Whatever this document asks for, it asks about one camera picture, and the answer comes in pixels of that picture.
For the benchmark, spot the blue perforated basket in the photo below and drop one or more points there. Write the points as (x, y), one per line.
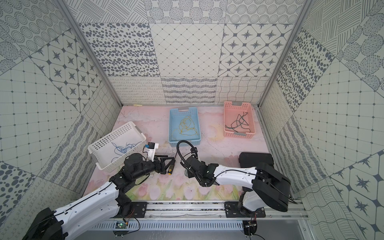
(184, 124)

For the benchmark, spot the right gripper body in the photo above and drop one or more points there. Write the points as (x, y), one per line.
(190, 174)

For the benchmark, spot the right circuit board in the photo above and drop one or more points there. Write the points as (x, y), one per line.
(250, 227)

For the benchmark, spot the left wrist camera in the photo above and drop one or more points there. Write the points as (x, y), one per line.
(150, 149)

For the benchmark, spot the left circuit board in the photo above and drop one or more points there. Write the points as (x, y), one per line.
(121, 225)

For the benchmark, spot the aluminium rail frame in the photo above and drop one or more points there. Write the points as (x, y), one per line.
(212, 210)

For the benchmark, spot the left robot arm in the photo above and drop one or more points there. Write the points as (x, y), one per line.
(110, 200)

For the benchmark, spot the circuit board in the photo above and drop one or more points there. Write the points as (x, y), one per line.
(121, 225)
(250, 227)

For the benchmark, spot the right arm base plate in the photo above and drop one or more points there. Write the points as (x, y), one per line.
(235, 210)

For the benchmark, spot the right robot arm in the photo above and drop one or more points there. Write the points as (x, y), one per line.
(269, 187)

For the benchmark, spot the black yellow screwdriver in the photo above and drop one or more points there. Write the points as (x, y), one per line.
(171, 166)

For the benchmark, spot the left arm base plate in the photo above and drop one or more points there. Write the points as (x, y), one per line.
(132, 210)

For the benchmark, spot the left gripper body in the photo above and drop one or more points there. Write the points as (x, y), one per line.
(162, 165)

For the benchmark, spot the white perforated basket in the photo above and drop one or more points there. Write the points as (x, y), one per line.
(110, 151)

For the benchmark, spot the pink perforated basket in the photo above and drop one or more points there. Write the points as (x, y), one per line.
(239, 120)

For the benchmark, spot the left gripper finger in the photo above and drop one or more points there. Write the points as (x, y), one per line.
(164, 168)
(164, 157)

